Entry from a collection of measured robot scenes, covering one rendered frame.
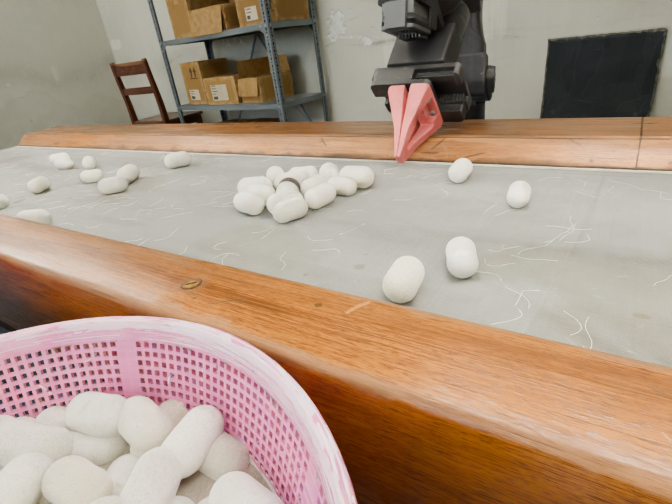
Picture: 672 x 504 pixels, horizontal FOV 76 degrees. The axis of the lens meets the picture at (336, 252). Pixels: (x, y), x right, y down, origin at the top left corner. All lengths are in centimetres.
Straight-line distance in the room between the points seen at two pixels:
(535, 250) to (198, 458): 23
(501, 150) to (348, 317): 33
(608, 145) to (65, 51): 481
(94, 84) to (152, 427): 492
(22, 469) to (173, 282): 11
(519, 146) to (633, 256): 22
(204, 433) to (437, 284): 15
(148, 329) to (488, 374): 15
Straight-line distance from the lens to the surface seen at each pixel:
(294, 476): 17
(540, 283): 28
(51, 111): 492
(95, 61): 511
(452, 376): 17
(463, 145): 51
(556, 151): 49
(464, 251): 27
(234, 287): 24
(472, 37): 81
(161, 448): 20
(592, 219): 36
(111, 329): 24
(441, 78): 51
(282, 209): 37
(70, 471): 21
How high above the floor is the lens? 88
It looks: 26 degrees down
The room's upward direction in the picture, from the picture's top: 8 degrees counter-clockwise
